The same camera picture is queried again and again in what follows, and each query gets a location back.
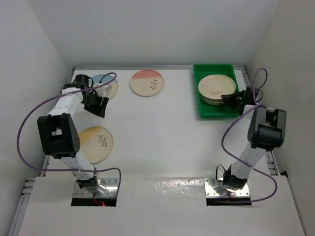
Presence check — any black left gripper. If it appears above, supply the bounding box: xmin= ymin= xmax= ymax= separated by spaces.
xmin=81 ymin=90 xmax=108 ymax=118

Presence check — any cream plate green section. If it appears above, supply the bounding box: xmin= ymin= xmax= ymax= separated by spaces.
xmin=200 ymin=95 xmax=224 ymax=106
xmin=198 ymin=74 xmax=236 ymax=100

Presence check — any cream plate green section front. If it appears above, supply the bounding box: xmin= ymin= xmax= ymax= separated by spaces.
xmin=198 ymin=74 xmax=236 ymax=100

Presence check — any cream plate yellow section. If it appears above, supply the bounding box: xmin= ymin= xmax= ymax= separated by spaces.
xmin=79 ymin=126 xmax=114 ymax=164

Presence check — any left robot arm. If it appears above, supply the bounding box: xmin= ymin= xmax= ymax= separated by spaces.
xmin=37 ymin=74 xmax=109 ymax=194

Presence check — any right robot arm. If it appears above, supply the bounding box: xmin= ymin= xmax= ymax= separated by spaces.
xmin=221 ymin=87 xmax=287 ymax=190

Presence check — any green plastic bin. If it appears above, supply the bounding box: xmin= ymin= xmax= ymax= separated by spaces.
xmin=193 ymin=64 xmax=239 ymax=119

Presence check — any cream plate blue section back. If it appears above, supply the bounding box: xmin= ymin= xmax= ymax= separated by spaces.
xmin=92 ymin=74 xmax=119 ymax=99

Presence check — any cream plate pink section back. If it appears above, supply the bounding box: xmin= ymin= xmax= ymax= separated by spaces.
xmin=129 ymin=70 xmax=164 ymax=97

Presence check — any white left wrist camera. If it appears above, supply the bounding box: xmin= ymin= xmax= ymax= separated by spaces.
xmin=95 ymin=85 xmax=112 ymax=97

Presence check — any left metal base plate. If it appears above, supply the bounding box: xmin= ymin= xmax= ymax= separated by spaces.
xmin=72 ymin=178 xmax=119 ymax=198

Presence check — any metal base plate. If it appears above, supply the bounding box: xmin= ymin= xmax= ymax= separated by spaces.
xmin=204 ymin=177 xmax=250 ymax=199
xmin=72 ymin=178 xmax=119 ymax=198

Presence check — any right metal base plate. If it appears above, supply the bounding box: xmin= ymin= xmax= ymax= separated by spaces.
xmin=204 ymin=177 xmax=250 ymax=199

